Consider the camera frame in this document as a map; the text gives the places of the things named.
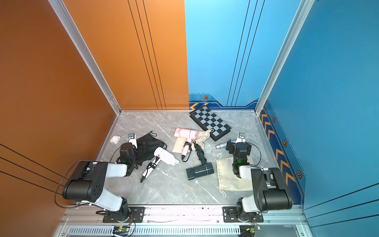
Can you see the green circuit board right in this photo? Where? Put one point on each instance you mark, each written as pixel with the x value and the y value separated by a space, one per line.
pixel 253 229

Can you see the silver cylinder flashlight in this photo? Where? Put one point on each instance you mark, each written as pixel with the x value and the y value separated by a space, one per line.
pixel 224 145

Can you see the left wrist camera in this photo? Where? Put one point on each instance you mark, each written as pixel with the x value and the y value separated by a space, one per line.
pixel 132 139

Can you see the dark green hair dryer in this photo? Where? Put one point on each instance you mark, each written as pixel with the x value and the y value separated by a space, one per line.
pixel 204 169

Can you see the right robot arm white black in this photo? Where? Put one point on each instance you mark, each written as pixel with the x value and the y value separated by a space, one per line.
pixel 270 191

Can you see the black cloth bag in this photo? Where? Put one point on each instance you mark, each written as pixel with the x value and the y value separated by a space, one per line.
pixel 152 144

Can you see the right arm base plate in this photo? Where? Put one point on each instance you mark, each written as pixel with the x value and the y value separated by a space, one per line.
pixel 233 215

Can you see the beige drawstring bag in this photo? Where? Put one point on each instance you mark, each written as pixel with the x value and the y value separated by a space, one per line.
pixel 227 180
pixel 201 137

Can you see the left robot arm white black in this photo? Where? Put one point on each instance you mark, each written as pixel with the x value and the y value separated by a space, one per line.
pixel 87 186

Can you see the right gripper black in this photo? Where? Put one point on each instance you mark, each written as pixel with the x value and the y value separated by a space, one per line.
pixel 232 145

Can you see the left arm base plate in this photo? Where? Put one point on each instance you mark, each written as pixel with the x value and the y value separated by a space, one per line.
pixel 132 214

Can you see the aluminium front rail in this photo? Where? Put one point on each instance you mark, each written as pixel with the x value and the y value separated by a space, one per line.
pixel 185 215

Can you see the black white chessboard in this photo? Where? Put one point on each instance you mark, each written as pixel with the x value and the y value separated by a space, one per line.
pixel 208 120

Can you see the beige drawstring bag under pink dryer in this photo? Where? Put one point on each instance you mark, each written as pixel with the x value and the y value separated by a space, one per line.
pixel 201 137

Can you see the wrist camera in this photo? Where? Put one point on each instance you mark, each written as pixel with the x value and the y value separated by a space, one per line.
pixel 242 137
pixel 132 139

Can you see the white earbuds case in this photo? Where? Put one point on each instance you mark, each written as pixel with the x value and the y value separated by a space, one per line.
pixel 115 139

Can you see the green circuit board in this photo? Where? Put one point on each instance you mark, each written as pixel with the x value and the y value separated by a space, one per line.
pixel 253 229
pixel 121 231

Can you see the green circuit board left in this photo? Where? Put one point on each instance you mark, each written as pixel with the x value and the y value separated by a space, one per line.
pixel 121 231

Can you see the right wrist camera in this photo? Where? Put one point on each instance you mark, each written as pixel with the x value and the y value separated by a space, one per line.
pixel 242 137

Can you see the pink hair dryer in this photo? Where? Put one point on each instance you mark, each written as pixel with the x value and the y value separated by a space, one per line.
pixel 189 135

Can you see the white hair dryer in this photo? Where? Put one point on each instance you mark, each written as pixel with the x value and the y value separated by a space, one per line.
pixel 160 154

